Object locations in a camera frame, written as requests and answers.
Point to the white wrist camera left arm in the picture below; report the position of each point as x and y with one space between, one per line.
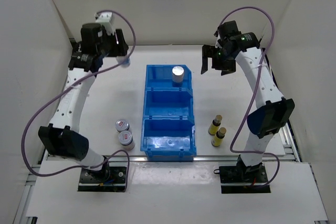
106 19

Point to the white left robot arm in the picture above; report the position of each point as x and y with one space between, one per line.
61 136

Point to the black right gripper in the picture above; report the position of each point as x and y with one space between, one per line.
207 52

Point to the blue three-compartment plastic bin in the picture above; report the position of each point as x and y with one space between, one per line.
168 122

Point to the yellow sauce bottle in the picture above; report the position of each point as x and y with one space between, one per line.
215 124
218 137

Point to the silver-lid pepper shaker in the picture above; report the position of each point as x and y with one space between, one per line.
126 62

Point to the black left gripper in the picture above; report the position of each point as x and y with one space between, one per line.
120 49

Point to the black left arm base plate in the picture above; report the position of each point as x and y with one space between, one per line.
114 181

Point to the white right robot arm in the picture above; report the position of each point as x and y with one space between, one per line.
272 108

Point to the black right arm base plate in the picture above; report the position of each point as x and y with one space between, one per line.
234 181

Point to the red-label jar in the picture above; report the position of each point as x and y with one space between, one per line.
126 140
122 125

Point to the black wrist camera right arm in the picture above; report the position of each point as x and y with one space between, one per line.
227 30

